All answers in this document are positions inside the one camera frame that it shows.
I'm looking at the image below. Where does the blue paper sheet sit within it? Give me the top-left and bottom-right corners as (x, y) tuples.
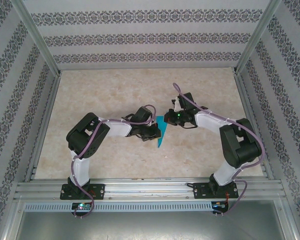
(156, 115), (169, 149)

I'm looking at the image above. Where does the grey metal sheet tray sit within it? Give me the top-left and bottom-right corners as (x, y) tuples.
(0, 199), (300, 240)

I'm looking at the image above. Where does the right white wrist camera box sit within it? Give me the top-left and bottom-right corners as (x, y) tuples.
(171, 97), (183, 112)

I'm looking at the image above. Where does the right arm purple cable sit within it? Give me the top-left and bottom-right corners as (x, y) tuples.
(173, 83), (265, 217)

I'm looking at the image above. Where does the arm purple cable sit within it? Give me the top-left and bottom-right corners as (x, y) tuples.
(173, 83), (265, 217)
(71, 104), (158, 219)

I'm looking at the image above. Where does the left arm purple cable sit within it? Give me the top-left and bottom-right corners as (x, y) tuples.
(71, 104), (158, 219)

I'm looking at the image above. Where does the aluminium mounting rail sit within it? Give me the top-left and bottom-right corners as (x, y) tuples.
(13, 177), (287, 201)

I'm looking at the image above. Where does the aluminium table side rail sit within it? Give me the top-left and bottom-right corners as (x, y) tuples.
(24, 74), (62, 182)
(233, 73), (275, 180)

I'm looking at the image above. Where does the grey slotted cable duct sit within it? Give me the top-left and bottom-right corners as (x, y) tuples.
(23, 201), (213, 213)

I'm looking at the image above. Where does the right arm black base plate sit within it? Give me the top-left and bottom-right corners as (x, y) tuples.
(192, 182), (239, 200)

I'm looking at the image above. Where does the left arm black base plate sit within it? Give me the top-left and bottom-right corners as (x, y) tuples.
(60, 183), (106, 201)

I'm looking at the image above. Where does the aluminium frame post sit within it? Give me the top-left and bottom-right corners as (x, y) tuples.
(232, 0), (283, 75)
(11, 0), (62, 76)

